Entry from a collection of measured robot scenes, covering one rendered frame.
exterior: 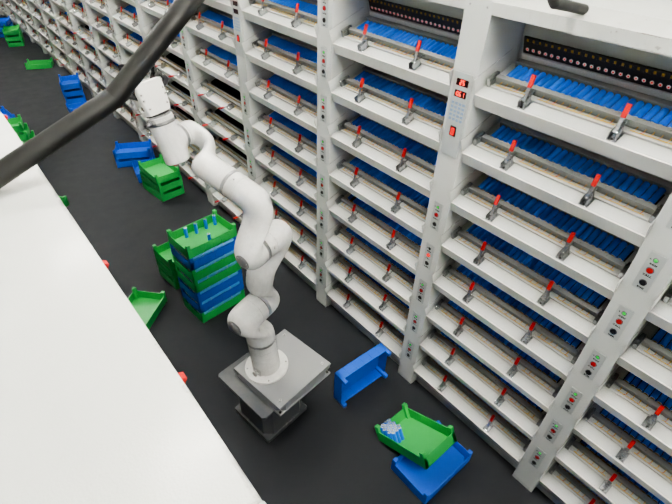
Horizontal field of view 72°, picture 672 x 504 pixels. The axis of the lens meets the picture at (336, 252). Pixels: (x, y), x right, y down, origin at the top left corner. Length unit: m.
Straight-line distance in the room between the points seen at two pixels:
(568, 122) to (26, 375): 1.35
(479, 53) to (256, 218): 0.83
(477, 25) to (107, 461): 1.43
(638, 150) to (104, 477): 1.31
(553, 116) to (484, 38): 0.30
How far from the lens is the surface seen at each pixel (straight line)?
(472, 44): 1.57
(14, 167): 0.63
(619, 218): 1.49
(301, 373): 2.07
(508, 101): 1.54
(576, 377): 1.80
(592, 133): 1.44
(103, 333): 0.42
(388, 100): 1.93
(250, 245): 1.44
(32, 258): 0.52
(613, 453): 1.96
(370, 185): 2.14
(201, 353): 2.66
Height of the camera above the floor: 2.01
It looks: 39 degrees down
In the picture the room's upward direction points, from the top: 2 degrees clockwise
